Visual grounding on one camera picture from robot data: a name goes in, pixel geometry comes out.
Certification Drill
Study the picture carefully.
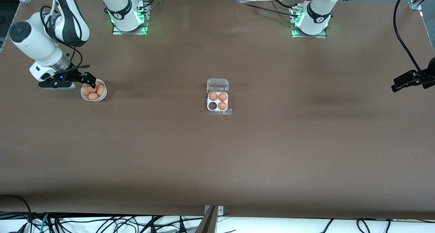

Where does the white round bowl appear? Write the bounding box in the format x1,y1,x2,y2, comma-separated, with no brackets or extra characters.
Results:
81,79,108,102

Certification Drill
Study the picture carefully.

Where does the dark wedge-shaped mount bar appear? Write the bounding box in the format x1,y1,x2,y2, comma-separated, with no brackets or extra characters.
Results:
195,206,218,233

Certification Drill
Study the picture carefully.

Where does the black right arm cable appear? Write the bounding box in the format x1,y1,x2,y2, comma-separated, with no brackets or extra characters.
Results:
40,5,90,70

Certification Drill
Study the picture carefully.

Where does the teal cable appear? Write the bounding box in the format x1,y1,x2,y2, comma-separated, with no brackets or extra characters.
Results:
39,213,50,233

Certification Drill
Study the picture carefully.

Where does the clear plastic egg carton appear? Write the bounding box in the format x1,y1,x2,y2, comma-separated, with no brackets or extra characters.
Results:
206,78,233,116

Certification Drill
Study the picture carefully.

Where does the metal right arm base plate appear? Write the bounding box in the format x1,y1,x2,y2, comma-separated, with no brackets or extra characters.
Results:
111,3,149,35

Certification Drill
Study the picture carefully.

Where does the small metal bracket plate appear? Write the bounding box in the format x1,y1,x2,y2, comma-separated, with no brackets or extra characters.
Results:
204,206,224,217

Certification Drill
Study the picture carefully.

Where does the brown table cover sheet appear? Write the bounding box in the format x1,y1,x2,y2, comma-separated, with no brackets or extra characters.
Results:
0,0,435,220

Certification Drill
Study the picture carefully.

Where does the black base power cable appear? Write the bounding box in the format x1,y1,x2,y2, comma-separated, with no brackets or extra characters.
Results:
238,2,299,17
270,0,298,10

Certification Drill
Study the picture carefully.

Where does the black looped floor cable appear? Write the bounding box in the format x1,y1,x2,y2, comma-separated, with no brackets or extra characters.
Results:
0,195,33,233

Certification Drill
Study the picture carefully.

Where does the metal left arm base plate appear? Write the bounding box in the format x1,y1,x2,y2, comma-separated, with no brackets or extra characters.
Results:
291,5,328,39

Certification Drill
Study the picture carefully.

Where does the black cable bundle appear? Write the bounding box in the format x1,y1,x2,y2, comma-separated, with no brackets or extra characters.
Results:
48,214,204,233

